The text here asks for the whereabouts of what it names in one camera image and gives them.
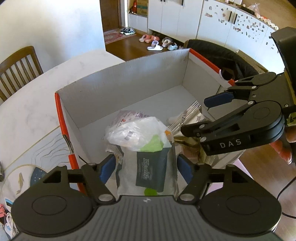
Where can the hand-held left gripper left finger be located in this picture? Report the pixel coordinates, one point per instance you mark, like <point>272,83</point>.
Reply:
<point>107,168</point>

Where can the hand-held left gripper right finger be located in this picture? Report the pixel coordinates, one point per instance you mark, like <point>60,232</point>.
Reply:
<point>185,168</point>

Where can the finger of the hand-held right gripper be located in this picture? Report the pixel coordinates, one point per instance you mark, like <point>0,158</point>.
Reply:
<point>218,98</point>
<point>203,131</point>

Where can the white plush toy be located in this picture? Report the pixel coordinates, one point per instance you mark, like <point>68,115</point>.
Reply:
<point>173,120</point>

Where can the white packet with green print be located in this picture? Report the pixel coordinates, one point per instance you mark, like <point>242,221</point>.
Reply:
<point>150,166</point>

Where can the clear bag with label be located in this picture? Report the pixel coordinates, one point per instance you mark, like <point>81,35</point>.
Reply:
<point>129,115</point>

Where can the red cardboard box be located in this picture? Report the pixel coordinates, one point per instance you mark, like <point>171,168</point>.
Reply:
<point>129,90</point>

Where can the white marble desktop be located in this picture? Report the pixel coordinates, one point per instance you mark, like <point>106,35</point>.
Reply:
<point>34,115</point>

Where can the person's right hand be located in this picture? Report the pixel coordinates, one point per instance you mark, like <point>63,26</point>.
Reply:
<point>283,150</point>

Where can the black chair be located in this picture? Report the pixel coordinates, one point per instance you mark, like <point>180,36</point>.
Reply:
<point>208,48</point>

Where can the light blue slipper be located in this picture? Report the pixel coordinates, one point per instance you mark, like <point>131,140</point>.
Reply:
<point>172,46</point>

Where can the grey pink slipper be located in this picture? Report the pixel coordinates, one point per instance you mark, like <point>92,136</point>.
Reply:
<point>166,42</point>

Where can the white slipper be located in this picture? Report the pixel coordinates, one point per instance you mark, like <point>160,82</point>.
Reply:
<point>155,46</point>

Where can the small clear plastic bag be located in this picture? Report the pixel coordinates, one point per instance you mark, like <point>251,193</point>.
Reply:
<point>254,8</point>

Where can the white calculator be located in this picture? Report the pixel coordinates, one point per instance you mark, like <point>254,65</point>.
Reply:
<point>8,202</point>

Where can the printed cardboard box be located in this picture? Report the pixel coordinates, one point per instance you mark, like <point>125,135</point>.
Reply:
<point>142,6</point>

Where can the patterned red rug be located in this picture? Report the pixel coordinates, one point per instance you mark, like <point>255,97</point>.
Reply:
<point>113,37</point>

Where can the red bottle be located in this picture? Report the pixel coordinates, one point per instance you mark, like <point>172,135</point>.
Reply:
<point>133,7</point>

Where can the wooden chair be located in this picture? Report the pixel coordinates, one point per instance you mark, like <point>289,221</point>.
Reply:
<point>20,67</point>

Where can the large white wall cabinet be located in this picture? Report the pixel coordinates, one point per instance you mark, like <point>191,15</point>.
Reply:
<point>175,16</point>

